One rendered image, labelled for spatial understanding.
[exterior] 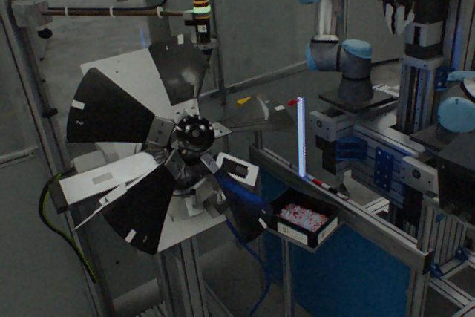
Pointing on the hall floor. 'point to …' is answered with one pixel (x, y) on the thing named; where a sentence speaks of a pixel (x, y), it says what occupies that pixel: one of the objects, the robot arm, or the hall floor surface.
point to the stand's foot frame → (215, 307)
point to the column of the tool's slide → (51, 148)
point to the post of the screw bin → (288, 278)
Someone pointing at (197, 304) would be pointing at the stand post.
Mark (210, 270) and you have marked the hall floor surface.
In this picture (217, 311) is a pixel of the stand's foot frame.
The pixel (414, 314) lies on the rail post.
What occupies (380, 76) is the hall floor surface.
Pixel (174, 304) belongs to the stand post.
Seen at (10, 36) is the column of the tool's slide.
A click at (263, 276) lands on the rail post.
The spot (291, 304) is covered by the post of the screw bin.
